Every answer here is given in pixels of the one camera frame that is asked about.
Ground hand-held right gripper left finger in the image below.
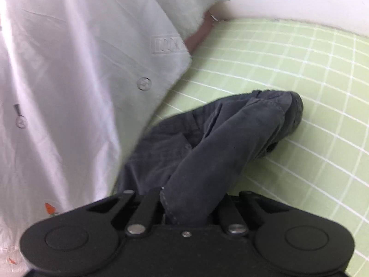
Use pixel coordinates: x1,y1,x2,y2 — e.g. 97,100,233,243
110,189,165,235

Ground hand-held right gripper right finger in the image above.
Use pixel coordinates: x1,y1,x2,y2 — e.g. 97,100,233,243
217,191,278,235

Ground dark grey pants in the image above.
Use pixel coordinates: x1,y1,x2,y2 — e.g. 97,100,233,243
115,90,304,226

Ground green checked bed sheet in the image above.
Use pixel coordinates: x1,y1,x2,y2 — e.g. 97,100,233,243
150,17,369,277

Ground person's white shirt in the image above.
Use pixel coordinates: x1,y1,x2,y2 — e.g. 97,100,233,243
0,0,231,267

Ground person's bare body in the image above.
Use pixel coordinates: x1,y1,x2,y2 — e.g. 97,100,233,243
184,8,220,56

